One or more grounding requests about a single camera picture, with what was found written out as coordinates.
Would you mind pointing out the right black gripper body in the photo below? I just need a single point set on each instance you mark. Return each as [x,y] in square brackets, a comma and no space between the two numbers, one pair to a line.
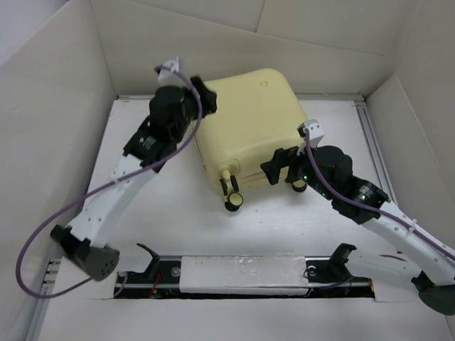
[311,180]

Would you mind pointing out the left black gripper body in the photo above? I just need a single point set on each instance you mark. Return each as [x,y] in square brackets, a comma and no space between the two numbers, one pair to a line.
[190,113]

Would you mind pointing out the yellow hard-shell suitcase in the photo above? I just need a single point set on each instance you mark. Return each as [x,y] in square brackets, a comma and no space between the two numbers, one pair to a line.
[257,113]

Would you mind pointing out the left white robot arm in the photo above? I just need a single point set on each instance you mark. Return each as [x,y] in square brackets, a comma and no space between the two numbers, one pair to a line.
[84,239]

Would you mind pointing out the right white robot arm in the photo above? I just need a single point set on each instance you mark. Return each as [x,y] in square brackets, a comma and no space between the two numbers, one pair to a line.
[423,267]

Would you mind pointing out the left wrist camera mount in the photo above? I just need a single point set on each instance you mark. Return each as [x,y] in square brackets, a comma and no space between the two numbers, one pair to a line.
[167,72]

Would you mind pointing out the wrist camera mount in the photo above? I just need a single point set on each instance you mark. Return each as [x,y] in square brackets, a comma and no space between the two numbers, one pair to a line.
[167,72]
[311,132]

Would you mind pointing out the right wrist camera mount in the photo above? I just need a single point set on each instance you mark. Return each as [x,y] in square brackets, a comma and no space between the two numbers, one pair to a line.
[311,132]

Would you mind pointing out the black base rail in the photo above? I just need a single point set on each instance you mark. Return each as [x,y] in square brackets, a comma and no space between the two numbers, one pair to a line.
[162,283]

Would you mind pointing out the white foam block on rail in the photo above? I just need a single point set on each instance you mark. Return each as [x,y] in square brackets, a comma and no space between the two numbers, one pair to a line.
[244,275]

